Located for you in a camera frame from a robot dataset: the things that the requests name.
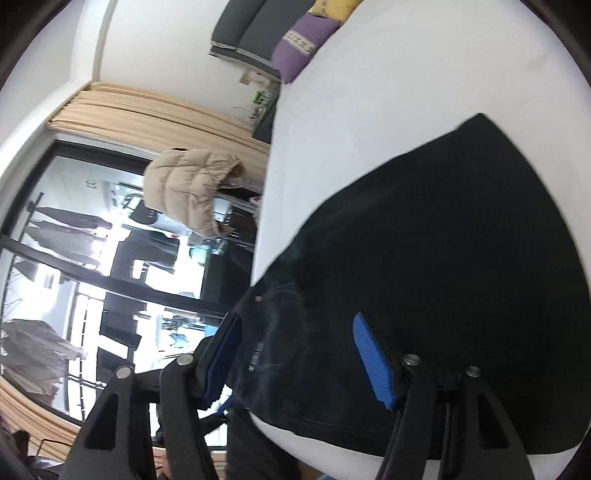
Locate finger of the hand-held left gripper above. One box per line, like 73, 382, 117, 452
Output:
198, 397, 235, 426

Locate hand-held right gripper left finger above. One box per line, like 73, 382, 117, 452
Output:
59, 312, 244, 480

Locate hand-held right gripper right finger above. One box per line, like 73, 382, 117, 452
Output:
352, 312, 523, 480

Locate black denim pants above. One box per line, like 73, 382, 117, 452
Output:
226, 113, 591, 462

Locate black framed glass door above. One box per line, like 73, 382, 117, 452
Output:
0, 140, 260, 428

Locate beige puffer jacket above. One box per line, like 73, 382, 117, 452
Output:
143, 148, 245, 237

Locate dark hanging clothes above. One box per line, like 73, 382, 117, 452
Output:
27, 204, 114, 269

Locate grey nightstand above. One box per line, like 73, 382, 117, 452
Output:
252, 91, 280, 145

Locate beige curtain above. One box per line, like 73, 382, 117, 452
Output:
47, 82, 271, 161

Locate white bed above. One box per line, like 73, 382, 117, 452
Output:
249, 0, 591, 480

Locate purple pillow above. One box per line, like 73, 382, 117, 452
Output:
271, 13, 342, 85

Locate grey padded headboard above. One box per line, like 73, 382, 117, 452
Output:
209, 0, 324, 83

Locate yellow pillow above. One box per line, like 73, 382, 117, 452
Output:
308, 0, 363, 23

